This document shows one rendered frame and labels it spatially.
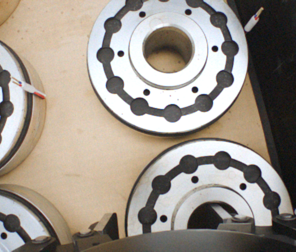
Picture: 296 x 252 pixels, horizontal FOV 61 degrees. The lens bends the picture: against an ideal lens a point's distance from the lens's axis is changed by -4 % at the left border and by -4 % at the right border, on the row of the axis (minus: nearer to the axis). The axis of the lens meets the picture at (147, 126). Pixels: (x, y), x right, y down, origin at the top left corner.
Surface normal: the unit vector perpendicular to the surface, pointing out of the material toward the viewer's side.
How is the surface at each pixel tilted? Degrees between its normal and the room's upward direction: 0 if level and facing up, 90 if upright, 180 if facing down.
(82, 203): 0
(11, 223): 0
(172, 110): 0
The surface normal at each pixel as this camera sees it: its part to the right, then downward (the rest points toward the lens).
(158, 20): -0.02, -0.09
